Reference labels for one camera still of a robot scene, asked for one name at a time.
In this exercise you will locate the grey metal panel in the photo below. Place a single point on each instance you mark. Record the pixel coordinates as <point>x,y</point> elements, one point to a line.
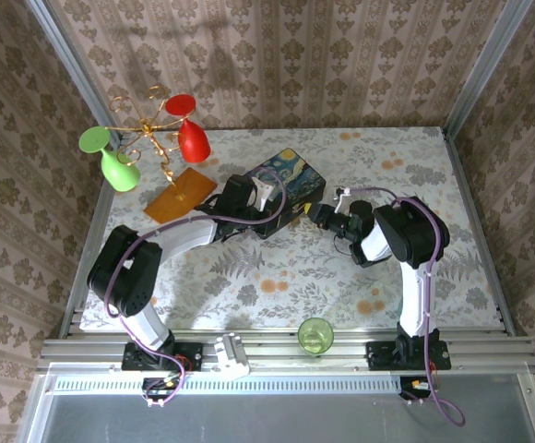
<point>272,420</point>

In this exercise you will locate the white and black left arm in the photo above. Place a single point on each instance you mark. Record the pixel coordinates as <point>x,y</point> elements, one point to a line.
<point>189,233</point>

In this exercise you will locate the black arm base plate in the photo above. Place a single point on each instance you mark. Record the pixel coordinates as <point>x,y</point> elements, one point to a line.
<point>378,355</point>
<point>189,357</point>

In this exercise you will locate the green translucent cup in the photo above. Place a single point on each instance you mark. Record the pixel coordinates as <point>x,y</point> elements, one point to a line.
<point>316,337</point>

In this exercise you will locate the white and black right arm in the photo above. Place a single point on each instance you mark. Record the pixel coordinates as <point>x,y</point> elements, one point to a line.
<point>415,240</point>

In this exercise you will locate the floral patterned table mat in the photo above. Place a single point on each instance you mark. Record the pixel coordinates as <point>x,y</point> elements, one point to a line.
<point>295,277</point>

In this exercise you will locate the white bracket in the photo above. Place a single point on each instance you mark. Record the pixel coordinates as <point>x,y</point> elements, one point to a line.
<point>233,355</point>

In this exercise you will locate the red wine glass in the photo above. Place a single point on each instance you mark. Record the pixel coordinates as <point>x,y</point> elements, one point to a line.
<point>193,140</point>

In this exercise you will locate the green wine glass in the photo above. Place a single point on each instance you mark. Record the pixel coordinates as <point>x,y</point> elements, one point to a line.
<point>120,173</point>

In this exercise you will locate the black connector block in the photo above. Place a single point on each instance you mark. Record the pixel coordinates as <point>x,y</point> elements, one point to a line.
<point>412,385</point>
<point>157,387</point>

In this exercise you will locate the aluminium frame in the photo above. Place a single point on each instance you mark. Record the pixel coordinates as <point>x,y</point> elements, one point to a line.
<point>272,357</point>

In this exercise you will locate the black box with painting lid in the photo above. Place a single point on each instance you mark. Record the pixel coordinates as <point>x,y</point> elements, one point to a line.
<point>290,173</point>

